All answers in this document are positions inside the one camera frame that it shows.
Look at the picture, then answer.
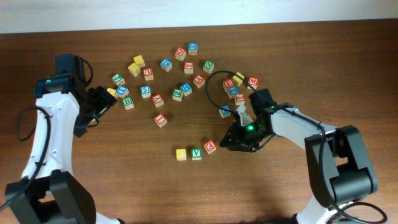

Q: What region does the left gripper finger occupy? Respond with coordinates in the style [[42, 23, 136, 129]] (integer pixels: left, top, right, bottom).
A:
[[98, 86, 117, 109], [90, 86, 114, 117]]

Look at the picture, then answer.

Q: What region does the green V block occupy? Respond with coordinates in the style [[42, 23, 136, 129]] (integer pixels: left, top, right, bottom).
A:
[[191, 148, 202, 161]]

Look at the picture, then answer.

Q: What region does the yellow C block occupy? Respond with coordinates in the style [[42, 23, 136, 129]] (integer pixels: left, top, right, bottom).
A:
[[176, 149, 187, 161]]

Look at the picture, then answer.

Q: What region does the green R block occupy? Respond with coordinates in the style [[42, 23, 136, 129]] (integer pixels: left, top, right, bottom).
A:
[[203, 139, 217, 154]]

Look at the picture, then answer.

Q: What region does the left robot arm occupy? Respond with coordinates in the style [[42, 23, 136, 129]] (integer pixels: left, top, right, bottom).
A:
[[1, 54, 122, 224]]

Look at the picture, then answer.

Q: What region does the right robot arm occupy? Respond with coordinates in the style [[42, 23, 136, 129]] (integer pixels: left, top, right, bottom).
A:
[[220, 89, 378, 223]]

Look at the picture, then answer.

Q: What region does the yellow block left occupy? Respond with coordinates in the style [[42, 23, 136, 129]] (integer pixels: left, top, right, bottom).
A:
[[106, 88, 117, 98]]

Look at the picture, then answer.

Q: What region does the blue L block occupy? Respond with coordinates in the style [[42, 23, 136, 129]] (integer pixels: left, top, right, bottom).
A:
[[116, 86, 129, 98]]

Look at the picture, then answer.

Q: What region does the green B block centre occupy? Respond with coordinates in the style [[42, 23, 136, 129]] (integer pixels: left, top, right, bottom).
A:
[[122, 96, 134, 110]]

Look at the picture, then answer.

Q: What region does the green J block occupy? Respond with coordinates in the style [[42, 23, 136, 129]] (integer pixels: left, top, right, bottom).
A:
[[111, 73, 125, 86]]

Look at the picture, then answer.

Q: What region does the blue P block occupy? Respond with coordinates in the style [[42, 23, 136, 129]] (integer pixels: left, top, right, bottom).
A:
[[219, 105, 231, 118]]

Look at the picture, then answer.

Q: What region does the blue 5 block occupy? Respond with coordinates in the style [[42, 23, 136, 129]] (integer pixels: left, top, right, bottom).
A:
[[140, 85, 151, 98]]

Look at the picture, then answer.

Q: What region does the yellow block lower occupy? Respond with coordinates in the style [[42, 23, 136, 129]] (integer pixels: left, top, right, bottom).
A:
[[127, 63, 141, 77]]

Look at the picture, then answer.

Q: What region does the red 3 block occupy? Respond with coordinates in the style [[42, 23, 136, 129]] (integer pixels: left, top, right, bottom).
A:
[[234, 93, 246, 106]]

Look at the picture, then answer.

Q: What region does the red U block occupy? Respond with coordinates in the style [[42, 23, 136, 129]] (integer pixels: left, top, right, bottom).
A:
[[143, 68, 154, 81]]

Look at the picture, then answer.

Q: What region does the red K block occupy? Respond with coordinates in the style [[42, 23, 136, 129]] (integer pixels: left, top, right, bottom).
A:
[[152, 94, 164, 108]]

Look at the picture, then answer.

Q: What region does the blue T block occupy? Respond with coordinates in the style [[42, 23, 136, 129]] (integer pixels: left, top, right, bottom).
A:
[[227, 86, 239, 99]]

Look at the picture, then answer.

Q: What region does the yellow block upper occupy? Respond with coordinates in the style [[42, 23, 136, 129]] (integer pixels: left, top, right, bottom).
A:
[[133, 55, 146, 68]]

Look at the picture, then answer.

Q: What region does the red I block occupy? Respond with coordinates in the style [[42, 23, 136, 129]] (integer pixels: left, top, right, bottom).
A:
[[154, 113, 168, 128]]

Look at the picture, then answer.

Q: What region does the red M block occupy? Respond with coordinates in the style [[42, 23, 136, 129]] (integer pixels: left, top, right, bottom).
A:
[[248, 77, 259, 89]]

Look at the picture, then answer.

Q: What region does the red E block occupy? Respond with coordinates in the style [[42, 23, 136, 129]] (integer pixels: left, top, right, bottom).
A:
[[223, 79, 234, 91]]

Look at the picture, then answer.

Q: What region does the yellow block near E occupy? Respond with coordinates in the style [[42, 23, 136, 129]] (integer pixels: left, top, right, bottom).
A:
[[233, 72, 245, 86]]

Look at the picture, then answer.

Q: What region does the red A block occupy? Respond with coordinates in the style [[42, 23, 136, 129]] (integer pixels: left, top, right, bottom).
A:
[[193, 75, 205, 88]]

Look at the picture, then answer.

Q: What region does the blue H block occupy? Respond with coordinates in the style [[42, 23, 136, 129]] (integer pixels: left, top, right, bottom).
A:
[[180, 83, 192, 96]]

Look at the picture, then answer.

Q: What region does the blue D block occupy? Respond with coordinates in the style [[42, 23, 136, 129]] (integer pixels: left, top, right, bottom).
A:
[[160, 58, 172, 72]]

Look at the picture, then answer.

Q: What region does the green Z block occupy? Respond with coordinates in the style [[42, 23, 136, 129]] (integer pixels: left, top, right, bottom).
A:
[[172, 89, 183, 101]]

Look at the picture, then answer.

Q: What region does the green N block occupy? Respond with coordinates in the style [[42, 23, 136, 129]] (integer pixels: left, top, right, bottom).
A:
[[203, 60, 215, 73]]

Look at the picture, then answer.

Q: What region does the red Y block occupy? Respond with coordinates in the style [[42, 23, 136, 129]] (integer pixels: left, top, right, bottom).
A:
[[183, 62, 194, 74]]

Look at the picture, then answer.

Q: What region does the red Q block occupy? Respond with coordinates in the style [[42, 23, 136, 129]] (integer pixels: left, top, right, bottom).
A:
[[175, 47, 187, 61]]

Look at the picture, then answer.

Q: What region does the blue X block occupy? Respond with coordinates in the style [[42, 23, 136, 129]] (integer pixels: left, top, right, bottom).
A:
[[188, 42, 198, 55]]

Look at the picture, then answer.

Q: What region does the right black cable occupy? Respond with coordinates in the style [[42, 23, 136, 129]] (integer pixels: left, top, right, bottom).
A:
[[205, 70, 388, 224]]

